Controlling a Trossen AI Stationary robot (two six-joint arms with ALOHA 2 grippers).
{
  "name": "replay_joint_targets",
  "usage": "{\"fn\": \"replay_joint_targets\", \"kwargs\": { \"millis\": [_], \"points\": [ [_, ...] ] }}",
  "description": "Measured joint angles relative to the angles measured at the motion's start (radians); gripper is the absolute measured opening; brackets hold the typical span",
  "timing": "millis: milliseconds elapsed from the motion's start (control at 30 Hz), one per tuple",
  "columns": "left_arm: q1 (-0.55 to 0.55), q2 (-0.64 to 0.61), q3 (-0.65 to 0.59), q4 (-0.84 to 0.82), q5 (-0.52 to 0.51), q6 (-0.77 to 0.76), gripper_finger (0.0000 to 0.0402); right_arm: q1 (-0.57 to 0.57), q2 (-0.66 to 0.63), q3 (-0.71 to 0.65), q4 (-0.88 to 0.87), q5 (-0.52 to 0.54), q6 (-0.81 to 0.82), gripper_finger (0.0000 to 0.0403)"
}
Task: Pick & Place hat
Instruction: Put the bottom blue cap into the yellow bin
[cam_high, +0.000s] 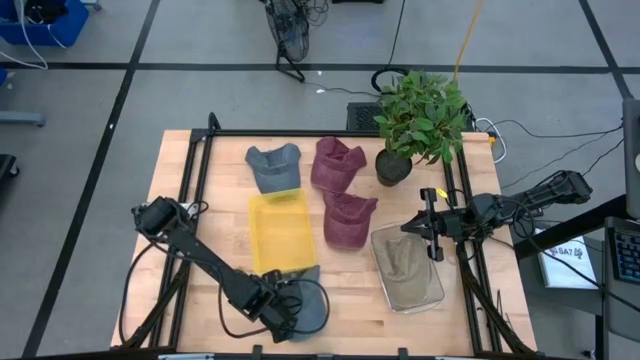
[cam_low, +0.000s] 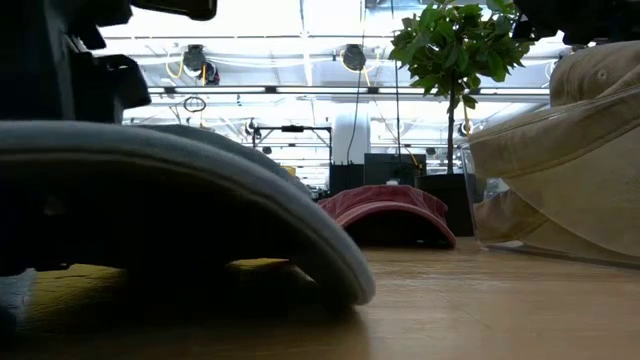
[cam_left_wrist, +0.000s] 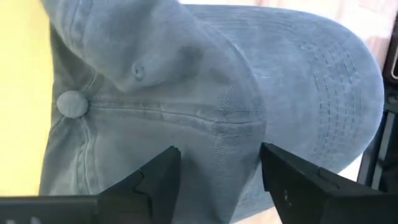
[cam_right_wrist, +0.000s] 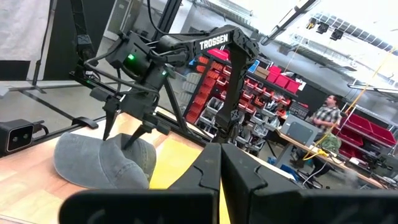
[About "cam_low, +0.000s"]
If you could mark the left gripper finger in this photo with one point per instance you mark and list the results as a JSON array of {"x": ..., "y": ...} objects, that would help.
[{"x": 100, "y": 90}]

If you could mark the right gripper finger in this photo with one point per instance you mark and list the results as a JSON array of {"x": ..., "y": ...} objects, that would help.
[{"x": 527, "y": 17}]

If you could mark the grey baseball cap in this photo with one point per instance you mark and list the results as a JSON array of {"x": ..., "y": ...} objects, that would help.
[{"x": 175, "y": 165}]

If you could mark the tan baseball cap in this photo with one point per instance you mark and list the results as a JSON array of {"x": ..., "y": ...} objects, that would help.
[{"x": 575, "y": 165}]

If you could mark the maroon baseball cap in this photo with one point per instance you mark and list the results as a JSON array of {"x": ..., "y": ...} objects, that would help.
[{"x": 390, "y": 200}]

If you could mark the clear plastic bin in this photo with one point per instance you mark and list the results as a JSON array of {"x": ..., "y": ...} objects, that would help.
[{"x": 487, "y": 192}]

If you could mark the black monitor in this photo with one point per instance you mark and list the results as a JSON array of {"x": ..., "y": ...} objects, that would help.
[{"x": 392, "y": 167}]

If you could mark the green plant in black pot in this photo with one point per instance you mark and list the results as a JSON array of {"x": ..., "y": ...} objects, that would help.
[{"x": 440, "y": 200}]

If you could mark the black equipment box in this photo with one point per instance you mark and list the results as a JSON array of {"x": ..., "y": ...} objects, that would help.
[{"x": 345, "y": 177}]

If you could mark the black overhead gantry frame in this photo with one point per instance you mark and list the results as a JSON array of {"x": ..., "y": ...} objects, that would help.
[{"x": 292, "y": 128}]

